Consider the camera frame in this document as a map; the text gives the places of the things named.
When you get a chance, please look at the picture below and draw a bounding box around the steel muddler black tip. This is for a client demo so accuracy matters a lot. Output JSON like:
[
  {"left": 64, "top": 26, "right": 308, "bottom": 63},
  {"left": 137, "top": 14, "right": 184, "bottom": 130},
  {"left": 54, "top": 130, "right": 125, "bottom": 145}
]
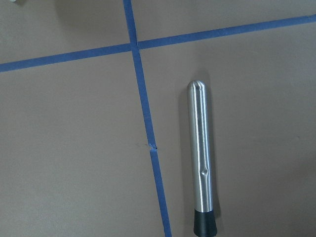
[{"left": 187, "top": 80, "right": 217, "bottom": 237}]

